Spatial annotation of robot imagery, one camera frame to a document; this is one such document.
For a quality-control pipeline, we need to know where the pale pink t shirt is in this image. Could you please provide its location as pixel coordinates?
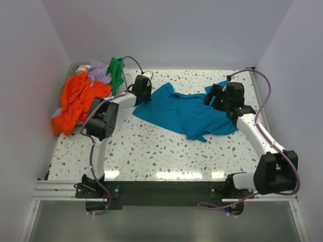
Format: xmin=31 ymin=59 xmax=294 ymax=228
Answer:
xmin=75 ymin=65 xmax=90 ymax=74

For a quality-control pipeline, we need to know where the blue t shirt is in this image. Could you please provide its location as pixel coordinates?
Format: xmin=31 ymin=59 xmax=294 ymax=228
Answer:
xmin=133 ymin=83 xmax=238 ymax=143

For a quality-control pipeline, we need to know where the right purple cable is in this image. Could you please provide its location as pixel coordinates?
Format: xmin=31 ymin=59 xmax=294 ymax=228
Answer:
xmin=196 ymin=69 xmax=302 ymax=215

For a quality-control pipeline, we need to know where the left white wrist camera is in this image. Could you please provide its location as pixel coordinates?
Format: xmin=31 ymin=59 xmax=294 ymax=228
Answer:
xmin=142 ymin=71 xmax=153 ymax=80

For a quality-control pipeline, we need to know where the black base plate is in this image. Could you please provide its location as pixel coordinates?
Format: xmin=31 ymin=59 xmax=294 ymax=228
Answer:
xmin=74 ymin=181 xmax=250 ymax=211

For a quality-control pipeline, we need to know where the aluminium frame rail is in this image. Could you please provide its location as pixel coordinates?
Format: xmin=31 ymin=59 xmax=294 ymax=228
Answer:
xmin=31 ymin=176 xmax=86 ymax=202

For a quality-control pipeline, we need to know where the orange t shirt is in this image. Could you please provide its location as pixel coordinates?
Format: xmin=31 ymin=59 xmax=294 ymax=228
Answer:
xmin=51 ymin=72 xmax=112 ymax=136

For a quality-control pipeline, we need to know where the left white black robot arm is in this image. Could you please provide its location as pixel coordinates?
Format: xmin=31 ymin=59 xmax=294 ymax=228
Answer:
xmin=81 ymin=71 xmax=153 ymax=198

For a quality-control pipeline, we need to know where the green t shirt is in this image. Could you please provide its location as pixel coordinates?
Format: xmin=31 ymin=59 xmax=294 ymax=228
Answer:
xmin=106 ymin=57 xmax=124 ymax=96

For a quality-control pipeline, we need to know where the clear plastic bin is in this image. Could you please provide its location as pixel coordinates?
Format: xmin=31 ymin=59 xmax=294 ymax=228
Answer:
xmin=67 ymin=63 xmax=121 ymax=128

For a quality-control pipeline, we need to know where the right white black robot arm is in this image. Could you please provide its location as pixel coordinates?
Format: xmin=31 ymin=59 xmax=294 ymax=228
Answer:
xmin=204 ymin=82 xmax=299 ymax=198

